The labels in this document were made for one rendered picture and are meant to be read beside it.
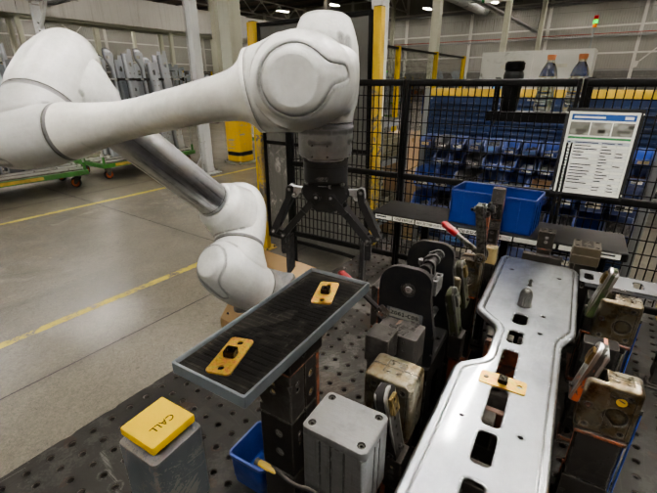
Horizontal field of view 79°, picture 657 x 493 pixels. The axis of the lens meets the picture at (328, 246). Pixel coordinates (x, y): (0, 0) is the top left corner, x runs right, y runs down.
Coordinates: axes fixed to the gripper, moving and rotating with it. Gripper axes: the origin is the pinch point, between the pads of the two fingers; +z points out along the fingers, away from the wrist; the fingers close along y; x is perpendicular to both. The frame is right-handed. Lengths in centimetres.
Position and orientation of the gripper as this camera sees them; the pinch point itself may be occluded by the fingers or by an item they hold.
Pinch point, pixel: (326, 267)
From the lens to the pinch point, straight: 74.9
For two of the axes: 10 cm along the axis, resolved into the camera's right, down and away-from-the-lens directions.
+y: 9.8, 0.8, -2.0
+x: 2.2, -3.7, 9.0
